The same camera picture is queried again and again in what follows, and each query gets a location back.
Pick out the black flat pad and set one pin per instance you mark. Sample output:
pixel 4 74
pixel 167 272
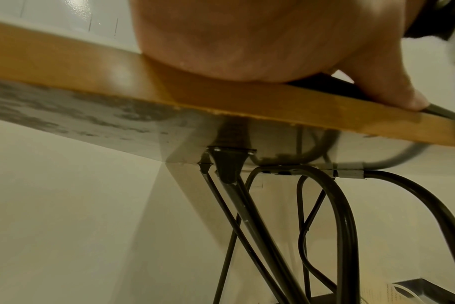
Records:
pixel 336 86

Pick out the wooden folding table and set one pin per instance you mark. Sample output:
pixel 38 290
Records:
pixel 100 68

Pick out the black metal table legs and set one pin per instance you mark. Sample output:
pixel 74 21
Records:
pixel 347 225

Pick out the black object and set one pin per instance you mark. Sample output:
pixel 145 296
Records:
pixel 432 20

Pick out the person's left hand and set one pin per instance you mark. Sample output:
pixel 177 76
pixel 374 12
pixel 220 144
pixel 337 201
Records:
pixel 242 38

